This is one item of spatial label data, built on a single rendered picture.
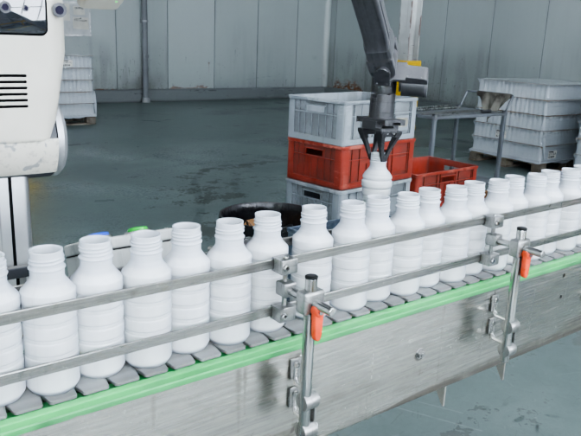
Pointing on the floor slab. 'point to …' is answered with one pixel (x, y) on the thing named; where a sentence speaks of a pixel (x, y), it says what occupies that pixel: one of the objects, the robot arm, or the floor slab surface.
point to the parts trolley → (457, 126)
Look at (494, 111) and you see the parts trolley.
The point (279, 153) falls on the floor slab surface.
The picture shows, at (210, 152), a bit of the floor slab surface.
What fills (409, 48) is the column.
